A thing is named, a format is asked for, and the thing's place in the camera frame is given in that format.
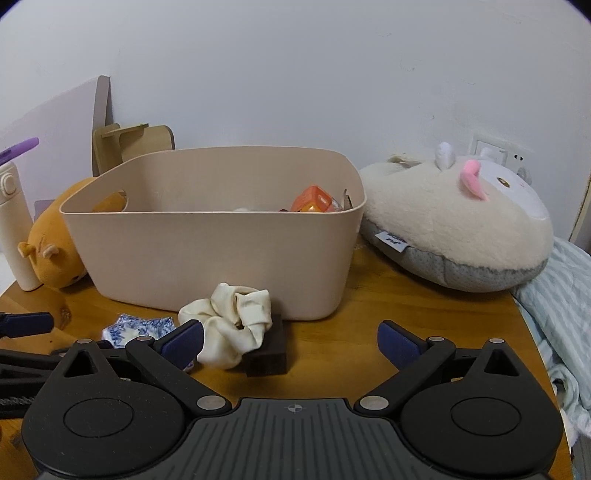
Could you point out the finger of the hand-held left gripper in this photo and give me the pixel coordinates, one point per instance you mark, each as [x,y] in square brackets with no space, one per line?
[23,356]
[27,324]

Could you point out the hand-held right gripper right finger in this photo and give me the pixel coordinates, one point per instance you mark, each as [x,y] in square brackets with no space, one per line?
[397,342]

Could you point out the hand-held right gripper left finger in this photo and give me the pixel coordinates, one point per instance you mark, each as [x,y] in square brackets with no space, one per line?
[184,342]

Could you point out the blue white tissue packet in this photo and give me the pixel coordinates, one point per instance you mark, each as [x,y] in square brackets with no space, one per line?
[138,328]

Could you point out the white scrunchie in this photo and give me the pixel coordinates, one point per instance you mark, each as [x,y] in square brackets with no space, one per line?
[231,323]

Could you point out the beige plastic container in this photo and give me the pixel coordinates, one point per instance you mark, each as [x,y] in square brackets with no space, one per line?
[207,254]

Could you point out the orange bottle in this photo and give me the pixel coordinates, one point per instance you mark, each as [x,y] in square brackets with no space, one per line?
[314,198]

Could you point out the orange hamster plush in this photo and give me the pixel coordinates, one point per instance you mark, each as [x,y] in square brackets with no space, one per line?
[51,249]

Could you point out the white water bottle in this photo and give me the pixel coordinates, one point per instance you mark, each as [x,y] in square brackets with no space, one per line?
[16,240]

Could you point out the black sponge block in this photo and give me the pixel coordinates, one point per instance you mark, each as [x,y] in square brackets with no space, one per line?
[270,356]

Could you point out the large white plush slipper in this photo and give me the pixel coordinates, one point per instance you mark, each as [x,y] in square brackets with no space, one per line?
[438,221]

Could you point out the blue striped cloth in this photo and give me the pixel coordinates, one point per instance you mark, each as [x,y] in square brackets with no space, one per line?
[563,300]

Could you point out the purple handheld fan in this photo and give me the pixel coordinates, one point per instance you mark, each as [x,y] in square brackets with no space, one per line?
[21,147]

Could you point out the beige wooden stand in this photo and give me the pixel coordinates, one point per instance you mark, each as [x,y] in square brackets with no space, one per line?
[138,143]

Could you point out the white wall socket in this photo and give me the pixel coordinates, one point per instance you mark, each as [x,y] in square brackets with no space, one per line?
[482,143]

